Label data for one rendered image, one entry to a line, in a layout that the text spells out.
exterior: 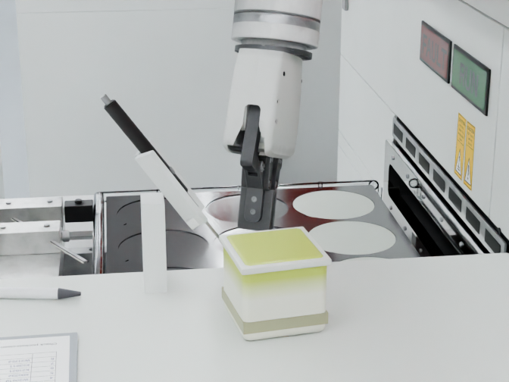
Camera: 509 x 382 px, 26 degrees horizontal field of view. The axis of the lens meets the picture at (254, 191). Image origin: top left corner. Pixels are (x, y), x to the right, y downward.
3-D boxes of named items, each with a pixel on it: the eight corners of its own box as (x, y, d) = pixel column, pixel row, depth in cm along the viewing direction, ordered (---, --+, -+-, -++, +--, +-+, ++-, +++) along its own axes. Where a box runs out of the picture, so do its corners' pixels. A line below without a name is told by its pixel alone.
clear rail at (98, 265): (104, 200, 141) (104, 189, 141) (105, 336, 106) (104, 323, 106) (93, 200, 141) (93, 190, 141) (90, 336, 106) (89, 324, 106)
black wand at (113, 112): (97, 101, 92) (108, 93, 92) (97, 98, 93) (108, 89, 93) (237, 273, 99) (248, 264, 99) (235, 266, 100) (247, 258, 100)
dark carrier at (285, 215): (372, 189, 144) (372, 184, 144) (449, 303, 112) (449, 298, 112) (106, 201, 140) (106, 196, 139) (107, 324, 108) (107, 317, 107)
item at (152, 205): (205, 274, 101) (203, 136, 97) (209, 292, 98) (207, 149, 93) (138, 278, 101) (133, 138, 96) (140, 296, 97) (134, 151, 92)
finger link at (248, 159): (257, 82, 104) (265, 124, 108) (235, 141, 99) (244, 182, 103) (269, 83, 104) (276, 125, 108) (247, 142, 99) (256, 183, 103)
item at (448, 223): (393, 204, 152) (396, 138, 149) (501, 358, 111) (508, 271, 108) (381, 205, 152) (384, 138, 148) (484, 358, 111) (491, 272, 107)
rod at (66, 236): (98, 237, 130) (98, 227, 130) (98, 242, 129) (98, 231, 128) (59, 239, 129) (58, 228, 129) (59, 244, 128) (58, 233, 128)
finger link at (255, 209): (245, 159, 107) (238, 228, 107) (236, 158, 104) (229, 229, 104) (277, 162, 106) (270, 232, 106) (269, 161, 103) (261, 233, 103)
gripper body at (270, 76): (252, 45, 112) (241, 154, 112) (221, 29, 102) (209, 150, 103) (323, 50, 110) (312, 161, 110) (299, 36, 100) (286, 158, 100)
